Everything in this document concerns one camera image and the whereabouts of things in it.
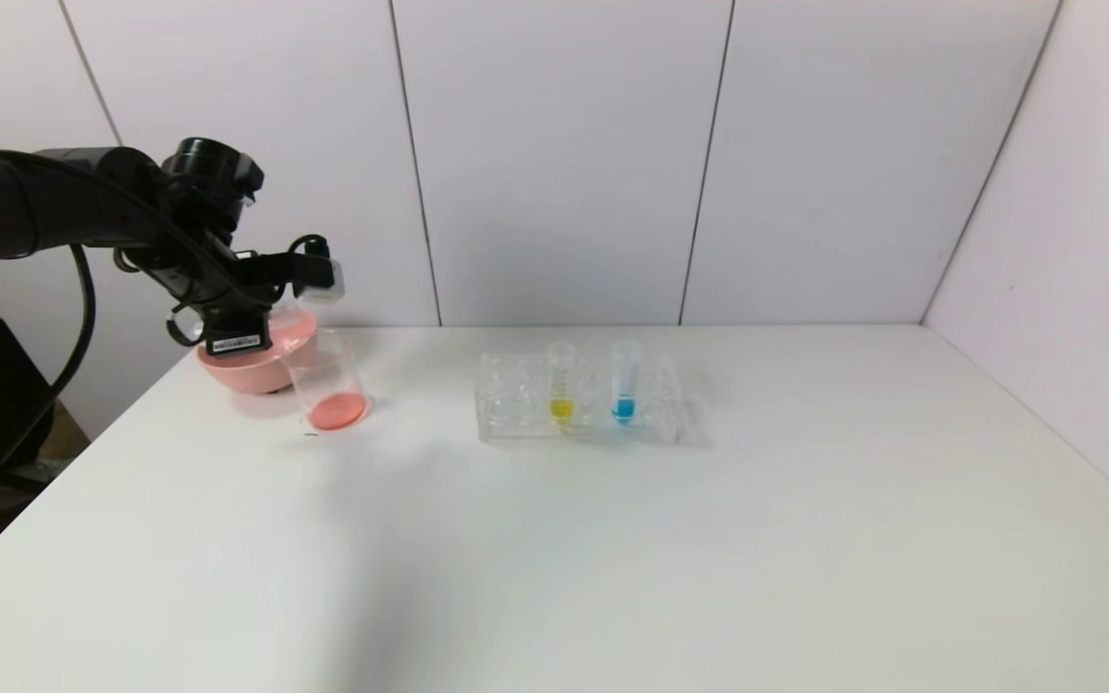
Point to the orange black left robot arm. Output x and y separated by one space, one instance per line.
44 197

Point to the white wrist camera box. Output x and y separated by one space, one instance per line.
323 279

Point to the pink bowl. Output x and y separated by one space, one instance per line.
246 375

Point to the clear plastic test tube rack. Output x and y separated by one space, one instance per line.
593 428

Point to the test tube with red pigment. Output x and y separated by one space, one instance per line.
295 320

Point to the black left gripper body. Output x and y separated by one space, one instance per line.
237 341

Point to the clear glass beaker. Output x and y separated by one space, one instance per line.
335 404

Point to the test tube with blue pigment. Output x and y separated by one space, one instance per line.
623 410

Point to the test tube with yellow pigment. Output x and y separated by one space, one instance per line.
562 410

